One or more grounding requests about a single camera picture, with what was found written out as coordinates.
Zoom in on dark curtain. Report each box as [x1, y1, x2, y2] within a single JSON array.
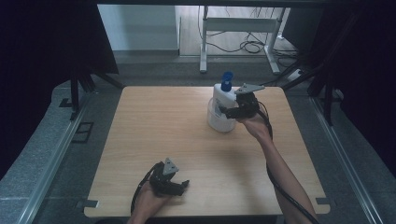
[[281, 6, 396, 176], [0, 0, 120, 180]]

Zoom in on white mesh basket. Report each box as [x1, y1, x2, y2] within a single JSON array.
[[206, 96, 239, 133]]

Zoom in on black floor plate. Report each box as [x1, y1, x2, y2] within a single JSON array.
[[71, 121, 95, 145]]

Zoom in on aluminium rail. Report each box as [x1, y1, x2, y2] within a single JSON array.
[[309, 96, 385, 224], [17, 92, 92, 224]]

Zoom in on person's right hand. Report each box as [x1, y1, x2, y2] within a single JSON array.
[[238, 111, 275, 144]]

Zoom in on white power strip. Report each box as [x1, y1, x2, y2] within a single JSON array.
[[287, 68, 304, 82]]

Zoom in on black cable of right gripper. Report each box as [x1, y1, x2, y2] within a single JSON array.
[[256, 100, 321, 224]]

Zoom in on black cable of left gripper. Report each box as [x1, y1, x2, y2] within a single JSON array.
[[130, 161, 164, 217]]

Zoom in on black cables on floor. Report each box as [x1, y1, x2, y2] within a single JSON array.
[[197, 6, 300, 68]]

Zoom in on white pump bottle blue cap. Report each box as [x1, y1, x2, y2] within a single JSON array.
[[207, 71, 238, 133]]

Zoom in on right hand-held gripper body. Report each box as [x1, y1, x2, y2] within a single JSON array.
[[233, 82, 266, 119]]

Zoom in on white metal desk frame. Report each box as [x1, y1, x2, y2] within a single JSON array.
[[199, 5, 287, 75]]

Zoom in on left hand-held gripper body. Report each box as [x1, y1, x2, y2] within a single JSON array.
[[148, 157, 181, 198]]

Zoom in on person's left hand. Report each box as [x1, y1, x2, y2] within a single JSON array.
[[133, 180, 172, 220]]

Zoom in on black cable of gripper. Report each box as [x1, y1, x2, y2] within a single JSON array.
[[130, 161, 164, 217], [256, 100, 321, 224]]

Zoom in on black metal stand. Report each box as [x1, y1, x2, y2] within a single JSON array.
[[279, 12, 359, 127], [59, 69, 125, 121]]

